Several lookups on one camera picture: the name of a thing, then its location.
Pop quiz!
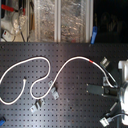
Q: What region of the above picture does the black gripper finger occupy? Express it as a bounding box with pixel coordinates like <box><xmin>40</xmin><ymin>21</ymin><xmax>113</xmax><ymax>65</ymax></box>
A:
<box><xmin>86</xmin><ymin>84</ymin><xmax>104</xmax><ymax>95</ymax></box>

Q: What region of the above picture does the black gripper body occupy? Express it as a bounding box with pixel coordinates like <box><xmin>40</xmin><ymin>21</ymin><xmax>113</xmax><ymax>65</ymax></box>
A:
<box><xmin>102</xmin><ymin>78</ymin><xmax>118</xmax><ymax>98</ymax></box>

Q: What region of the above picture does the white cable with red marks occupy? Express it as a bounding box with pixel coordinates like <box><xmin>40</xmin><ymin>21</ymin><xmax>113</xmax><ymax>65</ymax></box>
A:
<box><xmin>0</xmin><ymin>56</ymin><xmax>118</xmax><ymax>106</ymax></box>

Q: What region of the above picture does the silver clip near arm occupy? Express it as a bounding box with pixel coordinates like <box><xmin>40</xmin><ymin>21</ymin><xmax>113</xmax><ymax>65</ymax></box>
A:
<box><xmin>100</xmin><ymin>57</ymin><xmax>110</xmax><ymax>68</ymax></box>

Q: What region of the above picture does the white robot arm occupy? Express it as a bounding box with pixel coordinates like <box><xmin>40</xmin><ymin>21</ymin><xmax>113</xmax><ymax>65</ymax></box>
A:
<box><xmin>87</xmin><ymin>58</ymin><xmax>128</xmax><ymax>115</ymax></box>

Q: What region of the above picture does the white connector bottom right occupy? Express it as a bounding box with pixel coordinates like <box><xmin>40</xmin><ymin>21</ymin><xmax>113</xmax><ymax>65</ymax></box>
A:
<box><xmin>100</xmin><ymin>113</ymin><xmax>128</xmax><ymax>127</ymax></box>

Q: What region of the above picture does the clear plastic bin right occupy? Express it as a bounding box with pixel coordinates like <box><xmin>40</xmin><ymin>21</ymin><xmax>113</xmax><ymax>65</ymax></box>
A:
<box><xmin>61</xmin><ymin>0</ymin><xmax>89</xmax><ymax>43</ymax></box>

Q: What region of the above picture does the clear plastic bin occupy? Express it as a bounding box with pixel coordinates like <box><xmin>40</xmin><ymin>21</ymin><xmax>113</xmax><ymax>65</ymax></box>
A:
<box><xmin>34</xmin><ymin>0</ymin><xmax>55</xmax><ymax>42</ymax></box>
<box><xmin>61</xmin><ymin>0</ymin><xmax>89</xmax><ymax>43</ymax></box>

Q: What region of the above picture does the clear plastic bin left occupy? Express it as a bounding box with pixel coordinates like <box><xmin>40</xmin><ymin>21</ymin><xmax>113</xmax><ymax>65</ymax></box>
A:
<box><xmin>34</xmin><ymin>0</ymin><xmax>55</xmax><ymax>42</ymax></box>

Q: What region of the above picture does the blue object bottom left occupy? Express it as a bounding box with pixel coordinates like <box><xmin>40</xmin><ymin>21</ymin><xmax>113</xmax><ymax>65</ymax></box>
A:
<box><xmin>0</xmin><ymin>116</ymin><xmax>6</xmax><ymax>126</ymax></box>

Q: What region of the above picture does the red and white clutter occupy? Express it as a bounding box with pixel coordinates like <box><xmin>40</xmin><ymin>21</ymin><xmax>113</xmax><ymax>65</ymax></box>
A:
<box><xmin>0</xmin><ymin>0</ymin><xmax>34</xmax><ymax>43</ymax></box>

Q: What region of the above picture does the upper grey cable clip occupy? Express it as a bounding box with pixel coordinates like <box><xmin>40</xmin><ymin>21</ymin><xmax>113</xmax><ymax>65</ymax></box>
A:
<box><xmin>48</xmin><ymin>80</ymin><xmax>59</xmax><ymax>100</ymax></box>

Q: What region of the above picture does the grey cable clip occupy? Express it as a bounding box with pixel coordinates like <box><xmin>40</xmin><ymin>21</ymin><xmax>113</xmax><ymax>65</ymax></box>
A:
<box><xmin>48</xmin><ymin>80</ymin><xmax>59</xmax><ymax>100</ymax></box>
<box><xmin>30</xmin><ymin>99</ymin><xmax>45</xmax><ymax>113</ymax></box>

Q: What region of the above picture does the lower grey cable clip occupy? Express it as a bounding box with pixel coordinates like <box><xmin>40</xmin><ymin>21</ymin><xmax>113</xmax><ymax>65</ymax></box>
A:
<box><xmin>30</xmin><ymin>99</ymin><xmax>45</xmax><ymax>113</ymax></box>

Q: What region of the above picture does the blue handle tool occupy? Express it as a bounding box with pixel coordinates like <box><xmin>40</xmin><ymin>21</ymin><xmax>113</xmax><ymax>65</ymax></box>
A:
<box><xmin>90</xmin><ymin>26</ymin><xmax>98</xmax><ymax>44</ymax></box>

